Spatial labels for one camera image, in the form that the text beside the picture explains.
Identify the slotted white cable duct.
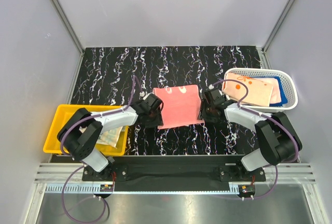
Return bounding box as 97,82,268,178
45,184,114,194

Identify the yellow plastic tray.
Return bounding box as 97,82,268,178
43,104,129,156

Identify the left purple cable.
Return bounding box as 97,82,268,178
60,75,146,222

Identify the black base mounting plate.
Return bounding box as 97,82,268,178
82,155,266,194

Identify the blue folded towel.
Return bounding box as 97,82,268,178
270,76,288,107

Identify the white perforated plastic basket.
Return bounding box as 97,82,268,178
224,68,298,113

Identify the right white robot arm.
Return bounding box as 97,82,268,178
199,89,302,181

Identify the pink patterned towel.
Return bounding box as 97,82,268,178
153,85,204,129

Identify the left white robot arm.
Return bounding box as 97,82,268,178
57,93,164,180

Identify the pink folded towel in basket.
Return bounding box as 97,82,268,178
269,78,282,104

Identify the orange fox pattern towel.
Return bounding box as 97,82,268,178
222,75,273,107

